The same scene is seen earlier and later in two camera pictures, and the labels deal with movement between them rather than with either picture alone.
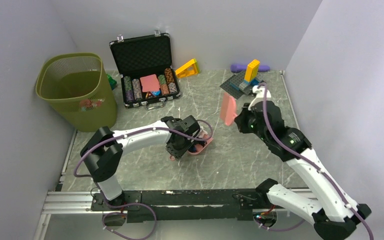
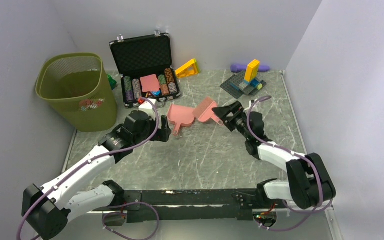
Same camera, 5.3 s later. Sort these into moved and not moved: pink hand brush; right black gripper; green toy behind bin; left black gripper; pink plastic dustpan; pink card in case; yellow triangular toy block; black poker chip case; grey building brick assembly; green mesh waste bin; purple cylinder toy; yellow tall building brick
Moved: right black gripper; pink plastic dustpan; left black gripper; pink hand brush
Not moved: black poker chip case; yellow triangular toy block; grey building brick assembly; green toy behind bin; green mesh waste bin; pink card in case; yellow tall building brick; purple cylinder toy
